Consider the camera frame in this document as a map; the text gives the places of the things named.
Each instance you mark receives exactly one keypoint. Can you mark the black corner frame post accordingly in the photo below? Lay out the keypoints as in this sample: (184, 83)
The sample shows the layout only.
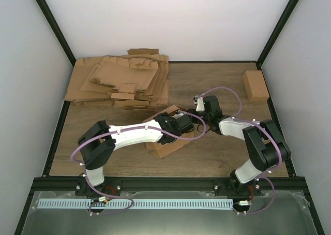
(46, 11)
(287, 12)

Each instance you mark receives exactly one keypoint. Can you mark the folded brown cardboard box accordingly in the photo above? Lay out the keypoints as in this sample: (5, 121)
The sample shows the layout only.
(255, 86)

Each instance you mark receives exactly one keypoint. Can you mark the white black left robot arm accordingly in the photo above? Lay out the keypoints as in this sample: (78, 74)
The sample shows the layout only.
(162, 129)

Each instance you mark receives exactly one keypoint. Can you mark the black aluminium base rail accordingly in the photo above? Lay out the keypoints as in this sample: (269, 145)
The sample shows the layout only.
(118, 185)

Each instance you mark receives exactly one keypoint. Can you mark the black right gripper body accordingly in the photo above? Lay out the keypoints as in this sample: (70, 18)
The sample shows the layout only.
(192, 112)

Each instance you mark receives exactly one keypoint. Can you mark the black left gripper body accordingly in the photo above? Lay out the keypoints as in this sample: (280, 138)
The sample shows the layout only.
(171, 141)

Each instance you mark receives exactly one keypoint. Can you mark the stack of flat cardboard blanks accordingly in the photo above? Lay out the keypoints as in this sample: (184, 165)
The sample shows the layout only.
(137, 80)

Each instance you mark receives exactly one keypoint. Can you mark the light blue slotted strip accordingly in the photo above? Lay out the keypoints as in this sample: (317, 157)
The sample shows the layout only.
(149, 204)

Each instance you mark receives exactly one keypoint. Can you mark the brown cardboard box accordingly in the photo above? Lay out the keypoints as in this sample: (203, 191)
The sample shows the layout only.
(255, 86)
(160, 150)

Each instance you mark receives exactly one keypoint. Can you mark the black right corner frame post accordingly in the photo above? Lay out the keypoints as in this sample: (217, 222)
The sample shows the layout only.
(287, 12)

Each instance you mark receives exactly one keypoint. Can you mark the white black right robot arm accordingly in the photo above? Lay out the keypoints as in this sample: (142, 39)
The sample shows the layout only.
(266, 146)

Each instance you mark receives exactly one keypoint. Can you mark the black left corner frame post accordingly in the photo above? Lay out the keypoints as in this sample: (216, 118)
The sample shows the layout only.
(46, 11)

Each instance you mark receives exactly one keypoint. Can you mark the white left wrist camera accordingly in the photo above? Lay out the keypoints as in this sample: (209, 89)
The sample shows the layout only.
(179, 113)

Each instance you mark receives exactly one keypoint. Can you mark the clear acrylic front plate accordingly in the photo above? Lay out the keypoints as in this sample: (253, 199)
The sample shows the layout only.
(282, 212)

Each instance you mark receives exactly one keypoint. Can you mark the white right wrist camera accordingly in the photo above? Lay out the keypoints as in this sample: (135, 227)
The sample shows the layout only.
(199, 103)

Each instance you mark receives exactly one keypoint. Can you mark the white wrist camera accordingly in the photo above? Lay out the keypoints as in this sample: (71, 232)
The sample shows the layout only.
(199, 103)
(179, 113)

